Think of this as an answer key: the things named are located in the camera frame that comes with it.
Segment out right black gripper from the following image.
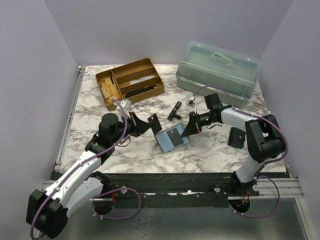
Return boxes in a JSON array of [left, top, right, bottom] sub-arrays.
[[181, 111, 213, 137]]

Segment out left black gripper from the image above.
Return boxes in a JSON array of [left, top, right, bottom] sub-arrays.
[[111, 112, 153, 144]]

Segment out dark grey credit card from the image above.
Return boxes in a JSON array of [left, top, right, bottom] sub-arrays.
[[166, 127, 184, 147]]

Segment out grey card holder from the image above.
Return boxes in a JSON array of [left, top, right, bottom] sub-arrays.
[[154, 122, 190, 153]]

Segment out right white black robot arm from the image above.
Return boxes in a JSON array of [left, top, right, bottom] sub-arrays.
[[181, 93, 288, 196]]

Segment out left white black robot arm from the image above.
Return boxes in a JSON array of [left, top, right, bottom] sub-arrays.
[[26, 112, 151, 239]]

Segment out white card in tray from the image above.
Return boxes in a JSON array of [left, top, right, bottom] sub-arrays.
[[129, 75, 156, 85]]

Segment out black T-shaped tool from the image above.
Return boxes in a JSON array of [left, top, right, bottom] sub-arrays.
[[167, 101, 182, 121]]

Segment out black item in tray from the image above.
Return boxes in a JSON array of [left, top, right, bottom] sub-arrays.
[[125, 84, 157, 99]]

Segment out brown woven organizer tray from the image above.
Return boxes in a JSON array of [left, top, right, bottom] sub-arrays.
[[95, 58, 165, 111]]

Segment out yellow packets in tray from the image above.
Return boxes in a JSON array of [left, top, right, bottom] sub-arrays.
[[101, 77, 121, 103]]

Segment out green clear-lid storage box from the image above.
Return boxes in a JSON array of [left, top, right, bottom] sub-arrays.
[[176, 41, 261, 108]]

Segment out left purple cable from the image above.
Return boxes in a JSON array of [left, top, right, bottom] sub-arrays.
[[29, 99, 141, 240]]

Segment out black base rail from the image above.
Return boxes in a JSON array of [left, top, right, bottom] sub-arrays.
[[82, 171, 261, 210]]

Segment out aluminium side rail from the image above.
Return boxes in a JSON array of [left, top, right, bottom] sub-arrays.
[[53, 66, 86, 172]]

